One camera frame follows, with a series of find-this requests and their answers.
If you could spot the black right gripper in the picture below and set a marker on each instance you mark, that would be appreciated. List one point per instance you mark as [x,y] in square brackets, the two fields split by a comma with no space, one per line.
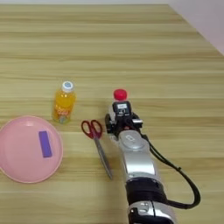
[124,125]

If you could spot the clear water bottle red cap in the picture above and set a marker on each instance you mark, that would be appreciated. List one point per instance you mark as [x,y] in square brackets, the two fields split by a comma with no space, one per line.
[120,94]

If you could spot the orange juice bottle white cap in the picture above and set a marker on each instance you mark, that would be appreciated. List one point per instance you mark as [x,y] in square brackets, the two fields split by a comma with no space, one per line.
[64,103]

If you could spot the purple rectangular block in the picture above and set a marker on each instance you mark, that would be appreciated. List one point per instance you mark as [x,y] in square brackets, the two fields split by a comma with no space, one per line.
[45,144]

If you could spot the pink round plate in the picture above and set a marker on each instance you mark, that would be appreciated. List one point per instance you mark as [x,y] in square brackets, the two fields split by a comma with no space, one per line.
[20,151]

